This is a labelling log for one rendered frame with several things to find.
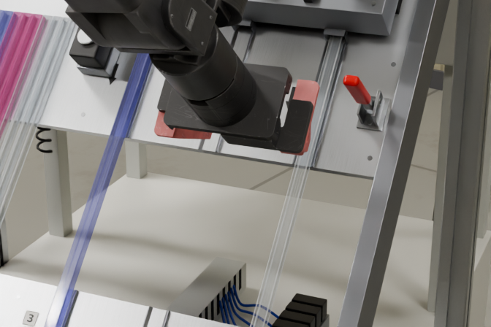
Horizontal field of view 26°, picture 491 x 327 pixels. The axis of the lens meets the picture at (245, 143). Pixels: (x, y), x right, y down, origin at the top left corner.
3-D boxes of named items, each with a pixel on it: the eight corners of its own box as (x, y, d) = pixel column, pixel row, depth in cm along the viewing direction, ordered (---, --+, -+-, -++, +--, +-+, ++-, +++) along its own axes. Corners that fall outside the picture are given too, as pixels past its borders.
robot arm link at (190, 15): (71, 18, 78) (164, 20, 74) (118, -115, 82) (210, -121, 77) (158, 87, 88) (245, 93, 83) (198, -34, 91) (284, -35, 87)
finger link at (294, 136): (266, 105, 101) (236, 63, 92) (338, 114, 98) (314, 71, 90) (248, 171, 99) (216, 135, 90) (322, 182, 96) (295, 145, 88)
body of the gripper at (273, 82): (188, 65, 95) (158, 27, 89) (295, 77, 92) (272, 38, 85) (169, 131, 93) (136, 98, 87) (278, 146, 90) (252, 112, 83)
